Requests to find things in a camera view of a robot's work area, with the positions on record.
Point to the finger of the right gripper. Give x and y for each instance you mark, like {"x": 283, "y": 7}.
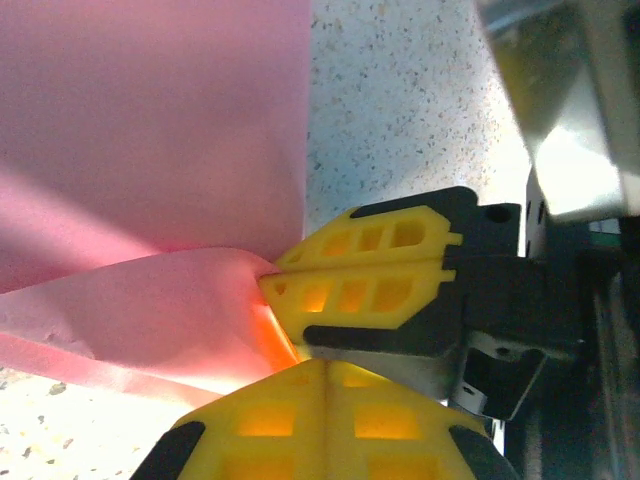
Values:
{"x": 380, "y": 235}
{"x": 360, "y": 300}

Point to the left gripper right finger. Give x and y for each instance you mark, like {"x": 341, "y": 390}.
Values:
{"x": 395, "y": 430}

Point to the pink cloth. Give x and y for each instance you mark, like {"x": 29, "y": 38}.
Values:
{"x": 150, "y": 125}

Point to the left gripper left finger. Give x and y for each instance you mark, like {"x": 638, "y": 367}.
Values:
{"x": 260, "y": 430}

